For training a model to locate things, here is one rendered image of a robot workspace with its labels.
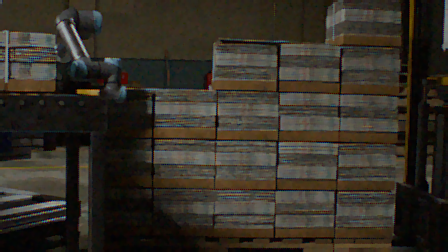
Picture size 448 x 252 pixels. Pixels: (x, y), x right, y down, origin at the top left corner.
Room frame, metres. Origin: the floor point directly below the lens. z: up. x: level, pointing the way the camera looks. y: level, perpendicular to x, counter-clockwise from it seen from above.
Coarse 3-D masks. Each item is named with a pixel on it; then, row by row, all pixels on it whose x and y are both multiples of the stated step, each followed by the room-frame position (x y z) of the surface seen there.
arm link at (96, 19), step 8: (80, 16) 2.89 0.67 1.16; (88, 16) 2.92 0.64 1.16; (96, 16) 2.94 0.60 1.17; (80, 24) 2.89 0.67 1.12; (88, 24) 2.91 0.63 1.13; (96, 24) 2.94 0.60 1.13; (80, 32) 2.93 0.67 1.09; (88, 32) 2.94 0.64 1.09; (96, 32) 2.96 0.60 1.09; (56, 48) 3.19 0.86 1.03; (64, 48) 3.13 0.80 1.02; (56, 56) 3.20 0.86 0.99; (64, 56) 3.19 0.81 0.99; (56, 64) 3.23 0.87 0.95; (64, 64) 3.24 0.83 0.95
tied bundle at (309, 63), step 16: (288, 48) 2.90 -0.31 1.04; (304, 48) 2.92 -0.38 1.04; (320, 48) 2.91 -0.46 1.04; (336, 48) 2.92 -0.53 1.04; (288, 64) 2.91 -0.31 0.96; (304, 64) 2.91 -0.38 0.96; (320, 64) 2.92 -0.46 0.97; (336, 64) 2.92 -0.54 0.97; (288, 80) 2.90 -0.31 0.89; (304, 80) 2.91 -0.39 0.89; (320, 80) 2.91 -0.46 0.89; (336, 80) 2.92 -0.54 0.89
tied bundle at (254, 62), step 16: (224, 48) 2.89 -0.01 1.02; (240, 48) 2.89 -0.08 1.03; (256, 48) 2.90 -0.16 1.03; (272, 48) 2.90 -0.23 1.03; (224, 64) 2.89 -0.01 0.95; (240, 64) 2.90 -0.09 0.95; (256, 64) 2.90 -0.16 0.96; (272, 64) 2.91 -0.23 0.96; (256, 80) 2.90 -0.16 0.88; (272, 80) 2.90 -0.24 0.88
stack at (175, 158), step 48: (144, 96) 2.87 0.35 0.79; (192, 96) 2.88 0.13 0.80; (240, 96) 2.93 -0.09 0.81; (288, 96) 2.91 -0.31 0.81; (336, 96) 2.92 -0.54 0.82; (144, 144) 2.86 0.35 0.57; (192, 144) 2.87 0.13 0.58; (240, 144) 2.89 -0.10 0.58; (288, 144) 2.90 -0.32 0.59; (336, 144) 2.92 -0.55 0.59; (144, 192) 2.87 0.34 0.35; (192, 192) 2.87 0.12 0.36; (240, 192) 2.89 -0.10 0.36; (288, 192) 2.91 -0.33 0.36; (144, 240) 2.88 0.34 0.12; (192, 240) 2.87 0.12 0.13; (240, 240) 3.02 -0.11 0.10; (288, 240) 2.90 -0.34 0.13
